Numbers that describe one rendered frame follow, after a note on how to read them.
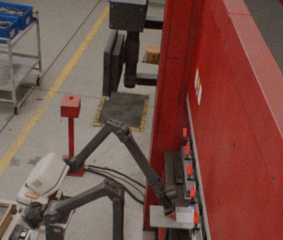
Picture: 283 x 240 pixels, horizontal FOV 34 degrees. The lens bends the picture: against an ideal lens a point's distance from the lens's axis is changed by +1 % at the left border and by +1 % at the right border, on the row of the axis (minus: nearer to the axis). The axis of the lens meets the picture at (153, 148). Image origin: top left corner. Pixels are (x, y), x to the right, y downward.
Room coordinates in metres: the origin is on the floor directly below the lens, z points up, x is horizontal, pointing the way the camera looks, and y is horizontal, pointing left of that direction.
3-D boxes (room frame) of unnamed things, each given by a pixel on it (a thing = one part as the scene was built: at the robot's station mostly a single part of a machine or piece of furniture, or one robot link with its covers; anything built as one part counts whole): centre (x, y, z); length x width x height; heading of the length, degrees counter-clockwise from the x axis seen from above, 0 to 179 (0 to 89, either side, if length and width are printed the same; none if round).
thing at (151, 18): (3.35, 0.08, 1.67); 0.40 x 0.24 x 0.07; 5
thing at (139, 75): (3.35, 0.08, 1.18); 0.40 x 0.24 x 0.07; 5
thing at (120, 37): (3.24, 0.37, 1.42); 0.45 x 0.12 x 0.36; 1
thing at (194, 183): (2.10, -0.30, 1.26); 0.15 x 0.09 x 0.17; 5
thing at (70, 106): (3.64, 0.80, 0.41); 0.25 x 0.20 x 0.83; 95
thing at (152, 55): (4.37, 0.08, 1.04); 0.30 x 0.26 x 0.12; 176
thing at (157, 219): (2.07, -0.15, 1.00); 0.26 x 0.18 x 0.01; 95
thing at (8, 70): (4.97, 1.90, 0.47); 0.90 x 0.66 x 0.95; 176
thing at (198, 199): (1.90, -0.31, 1.26); 0.15 x 0.09 x 0.17; 5
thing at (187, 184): (2.63, -0.26, 0.92); 0.50 x 0.06 x 0.10; 5
